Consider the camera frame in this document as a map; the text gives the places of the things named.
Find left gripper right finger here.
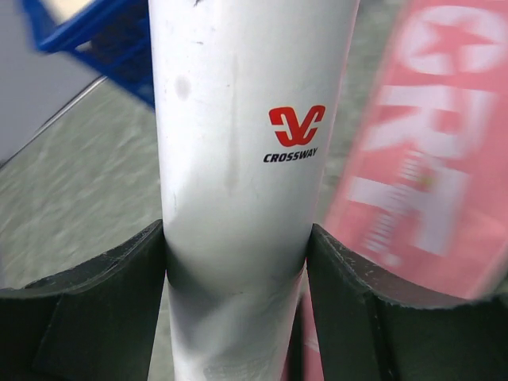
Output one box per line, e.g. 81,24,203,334
307,225,507,380

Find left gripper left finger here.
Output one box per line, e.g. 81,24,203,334
1,221,166,380

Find pink racket cover bag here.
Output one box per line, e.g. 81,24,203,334
287,1,507,380

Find white shuttlecock tube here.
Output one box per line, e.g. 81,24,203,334
149,0,358,380

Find blue plastic basket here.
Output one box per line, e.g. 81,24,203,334
19,1,155,107

